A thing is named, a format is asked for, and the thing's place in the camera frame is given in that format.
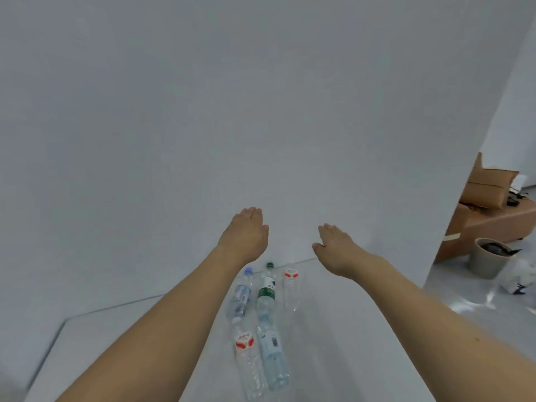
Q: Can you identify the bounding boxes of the person's right hand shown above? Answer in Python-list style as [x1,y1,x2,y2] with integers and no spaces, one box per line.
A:
[312,223,372,282]

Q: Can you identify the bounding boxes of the person's left hand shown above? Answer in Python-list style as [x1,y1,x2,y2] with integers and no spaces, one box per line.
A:
[215,207,270,264]

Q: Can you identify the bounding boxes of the person's right forearm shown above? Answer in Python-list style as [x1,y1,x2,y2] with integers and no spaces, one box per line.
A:
[355,254,536,402]

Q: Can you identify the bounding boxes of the person's left forearm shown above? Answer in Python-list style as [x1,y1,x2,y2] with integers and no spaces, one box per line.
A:
[54,245,253,402]

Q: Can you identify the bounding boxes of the small red label bottle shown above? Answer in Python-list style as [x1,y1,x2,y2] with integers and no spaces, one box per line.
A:
[283,269,302,311]

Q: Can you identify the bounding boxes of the green label plastic bottle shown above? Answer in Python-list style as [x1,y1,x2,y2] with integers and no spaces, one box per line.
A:
[256,262,277,319]

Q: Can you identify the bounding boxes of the blue cap plastic bottle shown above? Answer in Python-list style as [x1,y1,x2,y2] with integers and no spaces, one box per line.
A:
[227,267,254,323]

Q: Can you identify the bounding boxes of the white label plastic bottle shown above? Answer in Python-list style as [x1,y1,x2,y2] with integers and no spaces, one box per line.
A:
[256,315,291,392]

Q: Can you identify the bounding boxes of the large red label bottle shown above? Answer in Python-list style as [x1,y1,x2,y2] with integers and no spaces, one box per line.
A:
[231,317,269,401]

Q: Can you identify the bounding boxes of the taped cardboard box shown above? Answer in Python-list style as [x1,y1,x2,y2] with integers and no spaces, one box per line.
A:
[433,202,472,264]

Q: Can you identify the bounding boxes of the grey waste bin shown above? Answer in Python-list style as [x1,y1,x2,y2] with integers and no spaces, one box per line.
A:
[468,238,514,280]

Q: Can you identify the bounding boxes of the black bag in bin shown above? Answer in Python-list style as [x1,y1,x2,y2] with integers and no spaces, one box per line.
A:
[479,243,523,258]

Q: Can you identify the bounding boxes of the open cardboard box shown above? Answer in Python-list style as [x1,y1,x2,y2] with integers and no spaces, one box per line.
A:
[459,152,520,210]

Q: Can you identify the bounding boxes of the brown bench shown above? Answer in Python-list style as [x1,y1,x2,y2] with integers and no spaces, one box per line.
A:
[461,198,536,246]

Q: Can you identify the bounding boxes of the white plastic bag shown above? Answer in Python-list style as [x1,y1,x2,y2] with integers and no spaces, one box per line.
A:
[500,257,536,296]

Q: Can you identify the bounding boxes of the black cables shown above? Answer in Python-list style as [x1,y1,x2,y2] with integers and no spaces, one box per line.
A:
[506,186,532,208]

